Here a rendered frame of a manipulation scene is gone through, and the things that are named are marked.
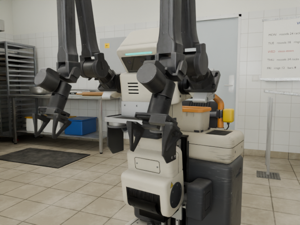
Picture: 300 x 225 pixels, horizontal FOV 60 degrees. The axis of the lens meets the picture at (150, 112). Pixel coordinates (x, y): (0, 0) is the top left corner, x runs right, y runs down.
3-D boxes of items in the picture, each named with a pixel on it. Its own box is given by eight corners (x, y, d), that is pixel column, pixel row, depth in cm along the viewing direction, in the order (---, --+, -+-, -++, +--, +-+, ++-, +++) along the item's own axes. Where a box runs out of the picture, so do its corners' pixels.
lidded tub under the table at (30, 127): (25, 131, 469) (24, 116, 466) (44, 127, 511) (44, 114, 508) (40, 132, 454) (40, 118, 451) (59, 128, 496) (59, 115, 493)
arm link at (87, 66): (111, 69, 112) (102, 69, 115) (98, 52, 105) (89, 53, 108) (103, 86, 108) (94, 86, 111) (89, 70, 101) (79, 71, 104)
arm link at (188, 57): (207, 65, 89) (193, 65, 92) (198, 43, 82) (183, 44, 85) (201, 86, 85) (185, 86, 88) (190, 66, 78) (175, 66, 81)
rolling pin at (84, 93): (75, 96, 413) (75, 92, 413) (76, 96, 420) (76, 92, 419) (111, 96, 420) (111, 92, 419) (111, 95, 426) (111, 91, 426)
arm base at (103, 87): (126, 75, 116) (106, 76, 123) (116, 63, 111) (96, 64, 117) (118, 91, 113) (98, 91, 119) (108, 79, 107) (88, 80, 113)
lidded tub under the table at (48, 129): (42, 132, 453) (41, 118, 451) (60, 128, 496) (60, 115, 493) (59, 134, 439) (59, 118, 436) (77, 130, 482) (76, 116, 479)
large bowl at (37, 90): (23, 95, 463) (23, 86, 462) (40, 94, 499) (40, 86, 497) (40, 95, 449) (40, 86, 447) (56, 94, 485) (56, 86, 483)
